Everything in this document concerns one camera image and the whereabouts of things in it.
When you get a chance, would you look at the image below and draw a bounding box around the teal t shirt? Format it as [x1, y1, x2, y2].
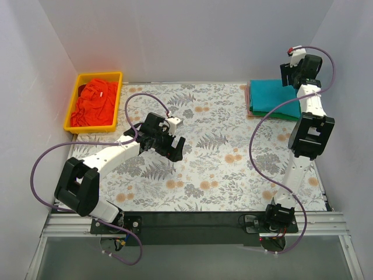
[250, 79, 301, 118]

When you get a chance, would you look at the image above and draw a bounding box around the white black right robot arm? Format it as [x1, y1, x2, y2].
[263, 48, 335, 232]

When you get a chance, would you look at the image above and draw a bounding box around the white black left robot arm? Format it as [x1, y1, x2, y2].
[54, 113, 185, 233]

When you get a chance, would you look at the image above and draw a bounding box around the folded pink t shirt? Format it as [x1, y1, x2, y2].
[245, 82, 254, 117]

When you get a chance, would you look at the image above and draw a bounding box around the folded green t shirt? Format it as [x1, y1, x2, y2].
[248, 110, 299, 121]

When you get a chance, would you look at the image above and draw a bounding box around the floral patterned table mat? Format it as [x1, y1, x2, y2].
[71, 83, 294, 211]

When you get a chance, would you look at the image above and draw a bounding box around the orange t shirt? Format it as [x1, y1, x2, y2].
[70, 78, 118, 127]

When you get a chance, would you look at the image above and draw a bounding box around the yellow plastic bin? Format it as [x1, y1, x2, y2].
[64, 72, 123, 134]

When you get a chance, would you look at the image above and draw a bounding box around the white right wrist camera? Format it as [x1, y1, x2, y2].
[287, 45, 307, 68]

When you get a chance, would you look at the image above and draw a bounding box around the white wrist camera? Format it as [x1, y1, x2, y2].
[287, 45, 307, 68]
[165, 117, 183, 136]

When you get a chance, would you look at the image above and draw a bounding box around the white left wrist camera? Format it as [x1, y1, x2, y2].
[165, 117, 183, 136]

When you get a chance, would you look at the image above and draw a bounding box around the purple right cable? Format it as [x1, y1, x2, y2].
[248, 45, 337, 256]

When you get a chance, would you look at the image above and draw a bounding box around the purple cable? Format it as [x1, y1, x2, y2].
[248, 45, 337, 256]
[30, 93, 173, 266]

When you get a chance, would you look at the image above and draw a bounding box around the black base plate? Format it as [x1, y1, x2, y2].
[89, 211, 299, 247]

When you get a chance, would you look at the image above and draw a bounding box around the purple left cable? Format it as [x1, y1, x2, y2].
[30, 93, 173, 266]

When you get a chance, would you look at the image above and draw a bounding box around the aluminium frame rail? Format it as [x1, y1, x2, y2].
[26, 212, 364, 279]

